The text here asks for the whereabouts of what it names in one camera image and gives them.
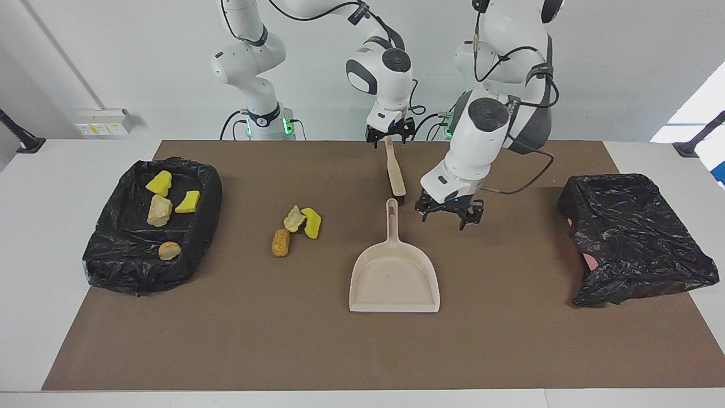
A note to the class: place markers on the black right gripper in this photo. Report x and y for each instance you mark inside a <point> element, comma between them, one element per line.
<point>391,129</point>

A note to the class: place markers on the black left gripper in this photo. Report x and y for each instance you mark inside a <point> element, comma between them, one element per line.
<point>453,205</point>

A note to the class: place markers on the beige hand brush black bristles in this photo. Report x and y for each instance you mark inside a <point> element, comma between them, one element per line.
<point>395,173</point>

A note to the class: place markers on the beige plastic dustpan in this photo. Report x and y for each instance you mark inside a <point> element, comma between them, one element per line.
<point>395,280</point>

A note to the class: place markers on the yellow sponge with green pad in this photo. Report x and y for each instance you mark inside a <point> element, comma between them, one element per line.
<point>312,224</point>

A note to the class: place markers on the brown fried croquette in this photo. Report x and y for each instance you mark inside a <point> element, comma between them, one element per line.
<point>280,242</point>

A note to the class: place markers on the small yellow sponge piece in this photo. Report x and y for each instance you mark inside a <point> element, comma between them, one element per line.
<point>188,202</point>

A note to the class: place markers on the large yellow sponge piece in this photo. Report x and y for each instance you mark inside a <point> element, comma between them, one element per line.
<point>159,183</point>

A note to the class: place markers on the tan bread slice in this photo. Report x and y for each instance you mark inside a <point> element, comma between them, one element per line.
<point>160,211</point>

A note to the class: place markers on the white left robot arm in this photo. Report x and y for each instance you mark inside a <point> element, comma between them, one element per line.
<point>481,136</point>

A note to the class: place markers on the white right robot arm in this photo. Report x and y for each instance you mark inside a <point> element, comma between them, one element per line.
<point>385,73</point>

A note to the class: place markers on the pink bin with black bag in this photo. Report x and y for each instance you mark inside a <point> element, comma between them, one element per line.
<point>640,255</point>

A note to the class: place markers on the brown table mat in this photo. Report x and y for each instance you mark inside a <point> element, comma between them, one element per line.
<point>283,340</point>

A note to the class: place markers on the round tan bread bun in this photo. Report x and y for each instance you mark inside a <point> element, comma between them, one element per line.
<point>169,250</point>

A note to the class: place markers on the black stand foot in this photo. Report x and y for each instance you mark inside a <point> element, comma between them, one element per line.
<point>688,148</point>
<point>28,144</point>

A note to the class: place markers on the white wall socket box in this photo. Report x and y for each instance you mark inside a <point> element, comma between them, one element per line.
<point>105,122</point>

